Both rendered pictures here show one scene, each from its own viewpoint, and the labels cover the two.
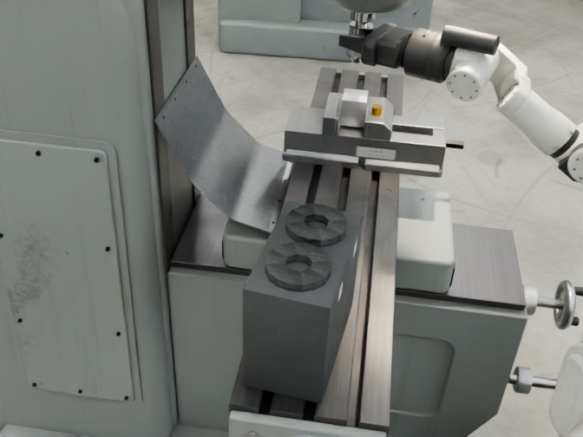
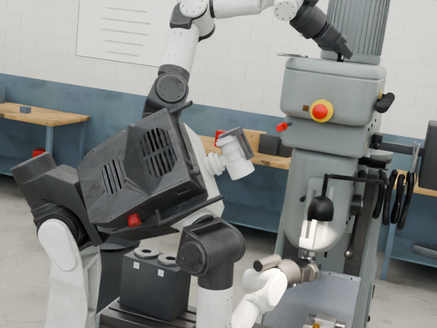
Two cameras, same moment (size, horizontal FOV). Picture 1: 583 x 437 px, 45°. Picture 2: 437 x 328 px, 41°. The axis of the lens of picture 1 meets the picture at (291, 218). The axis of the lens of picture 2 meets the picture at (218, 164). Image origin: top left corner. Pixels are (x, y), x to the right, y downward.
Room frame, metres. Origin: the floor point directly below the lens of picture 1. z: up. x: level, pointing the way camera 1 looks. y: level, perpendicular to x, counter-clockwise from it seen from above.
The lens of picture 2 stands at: (1.33, -1.94, 1.92)
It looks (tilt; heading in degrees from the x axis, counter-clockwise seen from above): 12 degrees down; 101
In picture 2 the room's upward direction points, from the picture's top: 7 degrees clockwise
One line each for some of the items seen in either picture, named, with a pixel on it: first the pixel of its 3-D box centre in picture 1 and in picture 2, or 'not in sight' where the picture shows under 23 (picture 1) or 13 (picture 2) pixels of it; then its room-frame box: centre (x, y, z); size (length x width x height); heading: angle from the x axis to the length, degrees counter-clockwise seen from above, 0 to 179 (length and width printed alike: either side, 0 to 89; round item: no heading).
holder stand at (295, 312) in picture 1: (304, 295); (155, 280); (0.79, -0.02, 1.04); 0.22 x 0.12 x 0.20; 166
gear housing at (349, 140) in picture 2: not in sight; (331, 129); (1.32, -0.07, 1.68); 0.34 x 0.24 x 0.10; 83
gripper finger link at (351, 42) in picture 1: (353, 44); not in sight; (1.29, -0.10, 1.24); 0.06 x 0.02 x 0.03; 61
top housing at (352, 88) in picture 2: not in sight; (336, 88); (1.32, -0.10, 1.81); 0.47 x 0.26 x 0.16; 83
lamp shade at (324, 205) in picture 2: not in sight; (321, 207); (1.33, -0.30, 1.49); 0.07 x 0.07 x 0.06
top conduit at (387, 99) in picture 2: not in sight; (385, 101); (1.46, -0.10, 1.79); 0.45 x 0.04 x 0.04; 83
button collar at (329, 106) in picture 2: not in sight; (321, 110); (1.29, -0.34, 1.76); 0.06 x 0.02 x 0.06; 173
